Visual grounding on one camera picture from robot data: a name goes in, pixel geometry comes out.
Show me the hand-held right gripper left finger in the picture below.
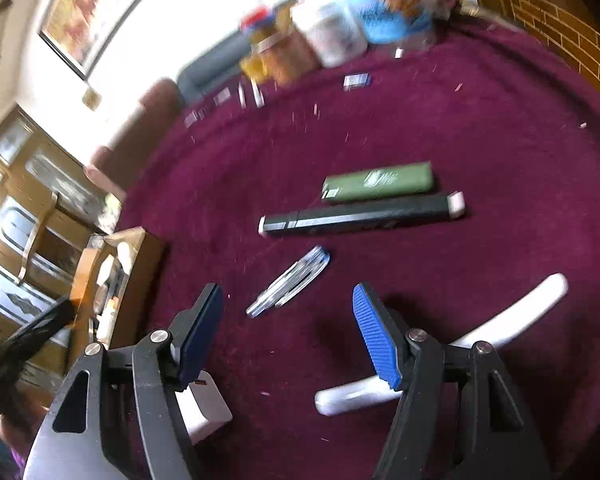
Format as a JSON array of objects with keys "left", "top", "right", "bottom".
[{"left": 22, "top": 282, "right": 226, "bottom": 480}]

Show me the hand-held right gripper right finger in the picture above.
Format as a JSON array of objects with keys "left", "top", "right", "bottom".
[{"left": 352, "top": 282, "right": 556, "bottom": 480}]

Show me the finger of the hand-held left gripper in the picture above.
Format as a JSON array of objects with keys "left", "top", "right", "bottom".
[{"left": 0, "top": 299, "right": 77, "bottom": 401}]

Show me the white plug charger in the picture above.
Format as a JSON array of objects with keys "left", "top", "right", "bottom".
[{"left": 174, "top": 371, "right": 234, "bottom": 447}]

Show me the shallow cardboard box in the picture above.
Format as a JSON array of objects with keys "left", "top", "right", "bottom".
[{"left": 70, "top": 226, "right": 167, "bottom": 361}]

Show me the clear plastic pen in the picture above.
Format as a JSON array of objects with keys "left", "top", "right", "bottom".
[{"left": 245, "top": 245, "right": 331, "bottom": 318}]

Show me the white-capped black marker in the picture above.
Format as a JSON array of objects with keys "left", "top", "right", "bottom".
[{"left": 257, "top": 191, "right": 467, "bottom": 238}]

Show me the white marker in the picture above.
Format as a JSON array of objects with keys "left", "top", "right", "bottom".
[{"left": 314, "top": 272, "right": 570, "bottom": 417}]

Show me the slim green box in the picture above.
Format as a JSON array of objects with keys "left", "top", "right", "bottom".
[{"left": 321, "top": 161, "right": 437, "bottom": 204}]

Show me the dark wooden chair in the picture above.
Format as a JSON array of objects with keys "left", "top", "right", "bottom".
[{"left": 17, "top": 191, "right": 106, "bottom": 341}]

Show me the wooden glass-door cabinet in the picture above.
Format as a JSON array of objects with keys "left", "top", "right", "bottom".
[{"left": 0, "top": 102, "right": 123, "bottom": 411}]

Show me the burgundy velvet tablecloth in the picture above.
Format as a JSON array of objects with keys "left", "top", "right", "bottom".
[{"left": 92, "top": 20, "right": 600, "bottom": 480}]

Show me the brown upholstered armchair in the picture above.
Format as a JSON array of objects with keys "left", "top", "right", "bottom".
[{"left": 84, "top": 77, "right": 186, "bottom": 201}]

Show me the black leather sofa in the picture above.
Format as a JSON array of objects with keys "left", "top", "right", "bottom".
[{"left": 176, "top": 30, "right": 248, "bottom": 106}]

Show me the brown jar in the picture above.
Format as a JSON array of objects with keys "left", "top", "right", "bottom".
[{"left": 260, "top": 27, "right": 322, "bottom": 86}]

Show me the white plastic jar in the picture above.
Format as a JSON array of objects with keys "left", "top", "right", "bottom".
[{"left": 291, "top": 0, "right": 370, "bottom": 68}]

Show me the clear jar blue label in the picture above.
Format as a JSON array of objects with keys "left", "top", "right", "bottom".
[{"left": 337, "top": 0, "right": 437, "bottom": 46}]

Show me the wooden brick-pattern counter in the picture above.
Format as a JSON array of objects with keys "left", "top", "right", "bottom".
[{"left": 462, "top": 0, "right": 600, "bottom": 111}]

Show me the framed wall picture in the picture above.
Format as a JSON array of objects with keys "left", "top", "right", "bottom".
[{"left": 37, "top": 0, "right": 181, "bottom": 81}]

